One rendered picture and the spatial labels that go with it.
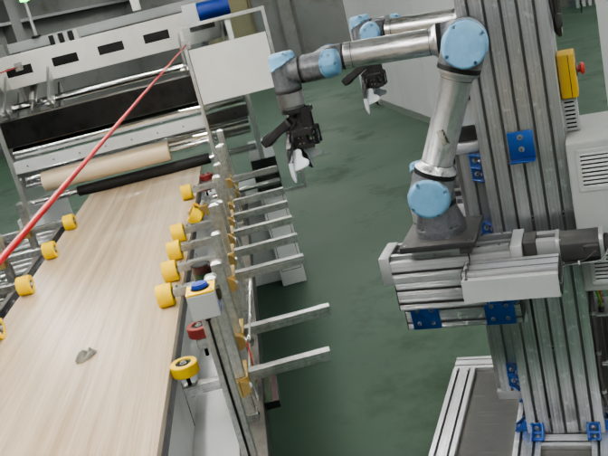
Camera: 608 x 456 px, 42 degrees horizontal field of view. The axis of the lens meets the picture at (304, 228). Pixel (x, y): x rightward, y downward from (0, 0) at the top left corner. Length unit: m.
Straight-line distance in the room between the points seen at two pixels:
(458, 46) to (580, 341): 1.09
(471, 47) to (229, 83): 2.90
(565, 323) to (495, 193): 0.48
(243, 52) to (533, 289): 2.97
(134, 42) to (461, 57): 3.33
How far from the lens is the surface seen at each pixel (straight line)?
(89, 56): 5.17
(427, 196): 2.15
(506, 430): 2.92
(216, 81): 4.81
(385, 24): 2.79
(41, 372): 2.60
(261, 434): 2.24
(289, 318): 2.50
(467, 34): 2.07
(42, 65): 5.23
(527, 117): 2.40
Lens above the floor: 1.84
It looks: 17 degrees down
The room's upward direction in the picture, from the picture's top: 14 degrees counter-clockwise
